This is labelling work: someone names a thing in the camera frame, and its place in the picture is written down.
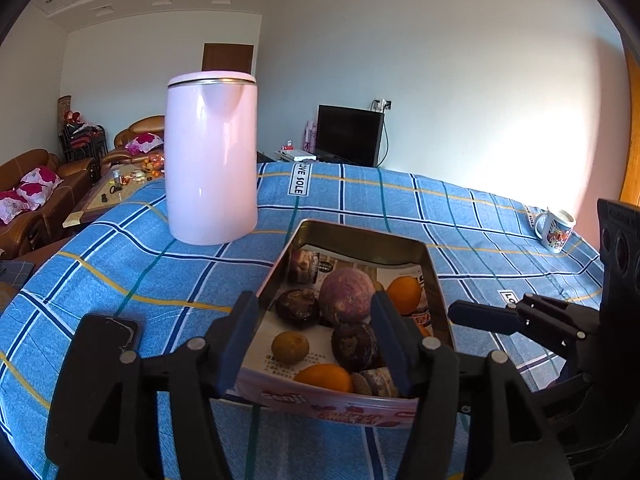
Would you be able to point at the dark cloth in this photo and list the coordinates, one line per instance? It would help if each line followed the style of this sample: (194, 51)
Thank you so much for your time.
(15, 272)

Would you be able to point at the large purple-brown round fruit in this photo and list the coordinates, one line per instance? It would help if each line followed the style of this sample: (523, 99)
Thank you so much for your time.
(345, 295)

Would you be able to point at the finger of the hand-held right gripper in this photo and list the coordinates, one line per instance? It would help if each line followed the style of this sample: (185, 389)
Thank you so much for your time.
(485, 315)
(565, 390)

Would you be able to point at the white flat box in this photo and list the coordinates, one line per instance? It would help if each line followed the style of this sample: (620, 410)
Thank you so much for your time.
(295, 154)

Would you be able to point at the large orange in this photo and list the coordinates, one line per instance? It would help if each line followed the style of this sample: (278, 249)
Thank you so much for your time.
(404, 294)
(322, 377)

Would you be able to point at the black television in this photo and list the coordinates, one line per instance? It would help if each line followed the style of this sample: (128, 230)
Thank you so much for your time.
(347, 132)

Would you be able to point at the black stacked chairs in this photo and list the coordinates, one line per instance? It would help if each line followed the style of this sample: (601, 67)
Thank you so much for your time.
(82, 135)

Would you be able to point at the printed paper liner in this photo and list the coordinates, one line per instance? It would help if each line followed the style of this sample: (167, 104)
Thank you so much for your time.
(265, 342)

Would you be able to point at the blue plaid tablecloth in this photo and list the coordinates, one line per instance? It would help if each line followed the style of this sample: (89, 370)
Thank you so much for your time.
(150, 270)

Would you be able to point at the black smartphone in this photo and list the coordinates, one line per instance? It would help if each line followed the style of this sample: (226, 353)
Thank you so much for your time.
(105, 332)

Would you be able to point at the pink metal tin box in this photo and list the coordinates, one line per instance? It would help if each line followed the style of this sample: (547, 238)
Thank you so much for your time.
(350, 240)

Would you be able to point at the dark brown door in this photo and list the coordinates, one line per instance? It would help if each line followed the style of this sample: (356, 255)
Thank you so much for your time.
(227, 57)

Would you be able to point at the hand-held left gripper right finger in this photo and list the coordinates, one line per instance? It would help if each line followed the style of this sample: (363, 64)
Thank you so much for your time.
(387, 340)

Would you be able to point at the pile of small oranges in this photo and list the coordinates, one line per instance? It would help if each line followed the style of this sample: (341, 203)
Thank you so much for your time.
(152, 162)

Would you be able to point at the white printed mug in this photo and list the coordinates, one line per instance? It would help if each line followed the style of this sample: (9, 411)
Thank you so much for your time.
(557, 232)

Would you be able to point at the yellow-brown small fruit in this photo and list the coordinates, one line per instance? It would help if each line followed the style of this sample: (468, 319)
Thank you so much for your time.
(289, 347)

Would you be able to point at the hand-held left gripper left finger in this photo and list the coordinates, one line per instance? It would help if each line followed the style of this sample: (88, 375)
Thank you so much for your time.
(245, 330)

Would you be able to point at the white wall outlet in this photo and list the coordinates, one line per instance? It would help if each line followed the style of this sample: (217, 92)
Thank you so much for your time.
(381, 104)

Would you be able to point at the light wooden door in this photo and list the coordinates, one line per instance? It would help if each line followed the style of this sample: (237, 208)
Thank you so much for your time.
(632, 150)

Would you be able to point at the pink floral cushion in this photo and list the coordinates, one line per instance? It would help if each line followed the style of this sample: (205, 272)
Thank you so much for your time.
(145, 142)
(22, 202)
(42, 177)

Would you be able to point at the wooden coffee table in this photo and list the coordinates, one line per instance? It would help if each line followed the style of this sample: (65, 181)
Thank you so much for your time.
(107, 200)

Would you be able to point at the pink electric kettle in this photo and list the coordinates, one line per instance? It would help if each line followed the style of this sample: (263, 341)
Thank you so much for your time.
(210, 170)

